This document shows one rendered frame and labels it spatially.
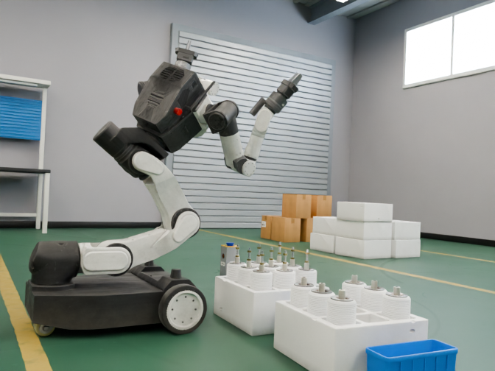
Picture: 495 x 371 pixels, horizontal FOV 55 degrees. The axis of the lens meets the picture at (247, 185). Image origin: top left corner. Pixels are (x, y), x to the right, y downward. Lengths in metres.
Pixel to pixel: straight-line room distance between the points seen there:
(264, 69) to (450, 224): 3.82
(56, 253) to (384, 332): 1.28
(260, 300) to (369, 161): 7.06
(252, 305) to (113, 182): 5.26
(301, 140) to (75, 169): 3.82
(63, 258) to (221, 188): 5.70
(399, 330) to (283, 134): 6.73
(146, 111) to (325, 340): 1.21
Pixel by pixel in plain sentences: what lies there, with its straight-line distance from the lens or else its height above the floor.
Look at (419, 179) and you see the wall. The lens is 8.15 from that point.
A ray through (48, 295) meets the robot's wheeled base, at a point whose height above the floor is 0.17.
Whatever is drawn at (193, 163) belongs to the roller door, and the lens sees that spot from 7.40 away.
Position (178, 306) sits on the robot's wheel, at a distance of 2.03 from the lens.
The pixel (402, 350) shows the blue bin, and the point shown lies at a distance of 1.73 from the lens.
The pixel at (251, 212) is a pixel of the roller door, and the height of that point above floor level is 0.27.
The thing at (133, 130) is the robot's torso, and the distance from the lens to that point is 2.13.
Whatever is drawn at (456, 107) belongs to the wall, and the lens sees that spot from 7.88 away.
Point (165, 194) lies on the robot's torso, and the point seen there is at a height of 0.56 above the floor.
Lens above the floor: 0.59
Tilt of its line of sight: 1 degrees up
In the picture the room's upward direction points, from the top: 3 degrees clockwise
